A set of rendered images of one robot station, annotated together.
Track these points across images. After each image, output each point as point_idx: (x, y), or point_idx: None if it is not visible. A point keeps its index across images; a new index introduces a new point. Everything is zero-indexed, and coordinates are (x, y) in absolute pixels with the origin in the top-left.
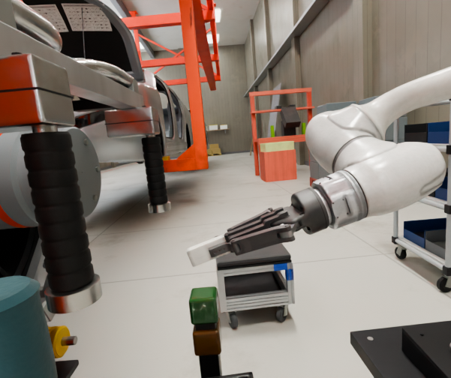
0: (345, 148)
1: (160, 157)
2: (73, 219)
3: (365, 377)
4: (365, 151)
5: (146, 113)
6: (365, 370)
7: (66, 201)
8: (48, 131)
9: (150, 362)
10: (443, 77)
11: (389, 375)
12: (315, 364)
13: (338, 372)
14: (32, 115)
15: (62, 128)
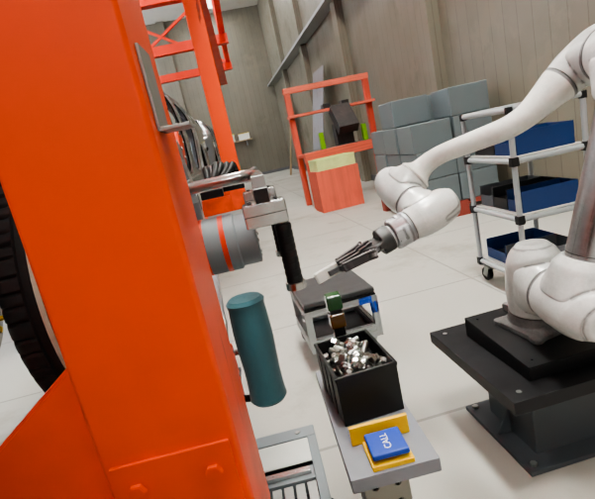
0: (402, 196)
1: None
2: (296, 254)
3: (451, 378)
4: (413, 198)
5: (271, 191)
6: (451, 373)
7: (294, 248)
8: (285, 223)
9: (255, 407)
10: (455, 144)
11: (456, 349)
12: (409, 378)
13: (429, 379)
14: (285, 219)
15: None
